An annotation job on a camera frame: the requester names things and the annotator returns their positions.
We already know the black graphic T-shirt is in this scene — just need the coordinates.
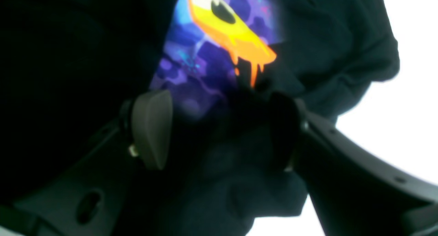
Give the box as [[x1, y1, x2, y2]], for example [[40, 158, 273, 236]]
[[1, 0, 400, 236]]

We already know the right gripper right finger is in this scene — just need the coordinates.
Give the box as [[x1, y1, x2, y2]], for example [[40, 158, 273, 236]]
[[270, 93, 438, 236]]

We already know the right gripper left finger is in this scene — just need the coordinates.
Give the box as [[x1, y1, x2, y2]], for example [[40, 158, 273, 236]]
[[1, 90, 173, 236]]

